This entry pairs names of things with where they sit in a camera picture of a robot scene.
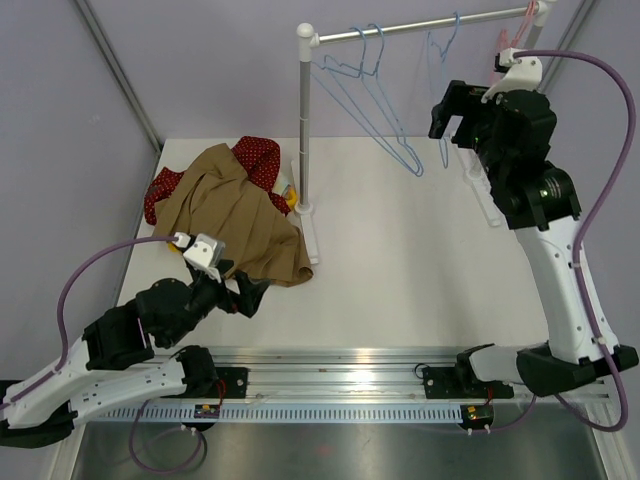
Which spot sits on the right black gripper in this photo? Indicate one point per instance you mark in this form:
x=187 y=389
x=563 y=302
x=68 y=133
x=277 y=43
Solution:
x=463 y=101

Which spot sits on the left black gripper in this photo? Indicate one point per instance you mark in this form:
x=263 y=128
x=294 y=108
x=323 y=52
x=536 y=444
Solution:
x=249 y=298

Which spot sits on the blue hanger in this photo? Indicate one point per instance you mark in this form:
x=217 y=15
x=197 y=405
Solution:
x=437 y=56
x=359 y=91
x=396 y=144

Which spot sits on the pink hanger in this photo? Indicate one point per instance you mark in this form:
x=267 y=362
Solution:
x=502 y=43
x=528 y=32

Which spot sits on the tan skirt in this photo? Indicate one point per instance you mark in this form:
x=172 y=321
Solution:
x=216 y=198

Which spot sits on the floral pastel skirt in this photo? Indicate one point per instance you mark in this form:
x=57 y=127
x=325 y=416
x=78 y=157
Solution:
x=284 y=188

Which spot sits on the red polka-dot skirt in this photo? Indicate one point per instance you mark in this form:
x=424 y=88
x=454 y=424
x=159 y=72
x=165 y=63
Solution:
x=260 y=158

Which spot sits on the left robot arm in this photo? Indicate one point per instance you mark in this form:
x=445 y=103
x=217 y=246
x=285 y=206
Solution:
x=128 y=355

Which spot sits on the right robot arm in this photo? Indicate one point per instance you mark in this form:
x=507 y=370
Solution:
x=510 y=133

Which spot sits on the white metal clothes rack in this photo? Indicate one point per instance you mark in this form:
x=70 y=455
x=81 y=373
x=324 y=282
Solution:
x=403 y=73

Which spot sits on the yellow plastic tray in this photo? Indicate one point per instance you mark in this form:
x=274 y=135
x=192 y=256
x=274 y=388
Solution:
x=183 y=240

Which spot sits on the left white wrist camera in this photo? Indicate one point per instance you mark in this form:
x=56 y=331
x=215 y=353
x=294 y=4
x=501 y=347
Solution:
x=201 y=252

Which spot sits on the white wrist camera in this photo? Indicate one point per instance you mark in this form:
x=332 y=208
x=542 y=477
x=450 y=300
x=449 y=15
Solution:
x=201 y=252
x=523 y=72

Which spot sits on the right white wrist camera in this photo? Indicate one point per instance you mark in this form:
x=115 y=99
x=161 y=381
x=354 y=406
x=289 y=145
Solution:
x=523 y=72

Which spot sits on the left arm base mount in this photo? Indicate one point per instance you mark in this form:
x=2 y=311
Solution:
x=232 y=383

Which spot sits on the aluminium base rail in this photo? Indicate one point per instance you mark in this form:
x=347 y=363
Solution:
x=344 y=376

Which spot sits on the white slotted cable duct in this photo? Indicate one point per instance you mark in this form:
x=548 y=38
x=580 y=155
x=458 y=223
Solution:
x=291 y=413

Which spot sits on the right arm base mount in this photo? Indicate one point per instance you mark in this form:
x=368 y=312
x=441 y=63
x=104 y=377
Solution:
x=442 y=383

